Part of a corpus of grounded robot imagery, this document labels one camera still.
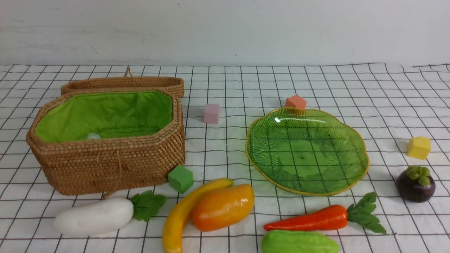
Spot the orange yellow mango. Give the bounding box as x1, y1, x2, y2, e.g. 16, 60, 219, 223
192, 184, 255, 232

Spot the yellow banana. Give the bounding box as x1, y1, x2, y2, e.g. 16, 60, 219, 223
162, 178, 234, 253

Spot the green cucumber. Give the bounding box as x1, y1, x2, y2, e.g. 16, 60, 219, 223
261, 229, 341, 253

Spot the white radish with green leaves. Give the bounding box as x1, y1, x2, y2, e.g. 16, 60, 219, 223
53, 190, 167, 237

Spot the dark purple mangosteen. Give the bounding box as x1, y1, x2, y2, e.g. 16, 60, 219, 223
396, 166, 436, 203

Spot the pink foam cube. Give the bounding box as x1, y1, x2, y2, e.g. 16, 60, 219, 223
204, 103, 221, 124

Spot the green foam cube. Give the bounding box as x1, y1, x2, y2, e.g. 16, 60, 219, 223
167, 165, 193, 194

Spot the orange foam cube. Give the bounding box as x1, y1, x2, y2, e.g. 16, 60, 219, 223
285, 95, 307, 110

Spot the green glass leaf plate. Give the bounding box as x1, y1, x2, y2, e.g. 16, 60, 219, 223
245, 108, 370, 196

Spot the woven wicker basket green lining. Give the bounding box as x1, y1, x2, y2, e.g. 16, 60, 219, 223
26, 88, 186, 197

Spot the white grid tablecloth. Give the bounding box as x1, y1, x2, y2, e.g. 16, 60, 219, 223
0, 63, 450, 253

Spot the orange carrot with green leaves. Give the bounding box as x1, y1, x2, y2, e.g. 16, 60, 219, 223
263, 192, 387, 234

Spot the yellow foam cube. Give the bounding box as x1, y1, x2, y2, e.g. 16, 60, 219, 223
407, 136, 431, 160

